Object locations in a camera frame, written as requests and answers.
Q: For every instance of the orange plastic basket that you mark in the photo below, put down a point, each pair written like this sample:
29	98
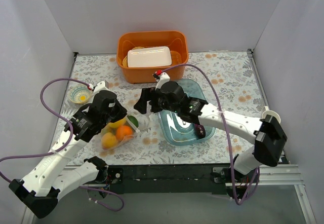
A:
175	40

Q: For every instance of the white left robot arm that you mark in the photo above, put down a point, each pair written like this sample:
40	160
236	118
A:
42	188

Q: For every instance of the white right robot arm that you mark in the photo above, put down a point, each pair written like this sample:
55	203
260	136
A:
266	135

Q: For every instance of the white rectangular dish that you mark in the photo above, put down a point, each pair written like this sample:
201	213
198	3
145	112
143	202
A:
148	57

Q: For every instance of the yellow lemon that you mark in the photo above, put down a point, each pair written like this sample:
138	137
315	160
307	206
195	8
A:
117	124

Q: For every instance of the orange tangerine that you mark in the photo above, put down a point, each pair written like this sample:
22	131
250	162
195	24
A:
124	133

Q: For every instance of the yellow peach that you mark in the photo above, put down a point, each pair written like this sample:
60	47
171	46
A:
109	141

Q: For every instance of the clear blue plastic tray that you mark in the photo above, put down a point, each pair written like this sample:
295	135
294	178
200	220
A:
178	132

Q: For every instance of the green lime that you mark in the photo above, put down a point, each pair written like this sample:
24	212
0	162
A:
133	120

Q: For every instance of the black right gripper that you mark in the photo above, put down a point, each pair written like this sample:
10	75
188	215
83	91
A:
152	101

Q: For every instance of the yellow plate in basket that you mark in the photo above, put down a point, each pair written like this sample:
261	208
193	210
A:
125	60

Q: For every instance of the small patterned bowl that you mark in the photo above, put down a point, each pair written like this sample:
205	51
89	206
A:
80	94

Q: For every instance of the purple eggplant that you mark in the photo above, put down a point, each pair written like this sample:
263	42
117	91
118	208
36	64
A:
199	131

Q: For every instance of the clear zip top bag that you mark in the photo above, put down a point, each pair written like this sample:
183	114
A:
144	122

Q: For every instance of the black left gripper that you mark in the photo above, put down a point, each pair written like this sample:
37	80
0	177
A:
117	111

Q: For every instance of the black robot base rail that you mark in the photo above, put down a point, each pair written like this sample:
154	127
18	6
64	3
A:
174	178

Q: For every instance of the white plastic cup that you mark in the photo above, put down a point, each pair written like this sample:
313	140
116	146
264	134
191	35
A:
266	111

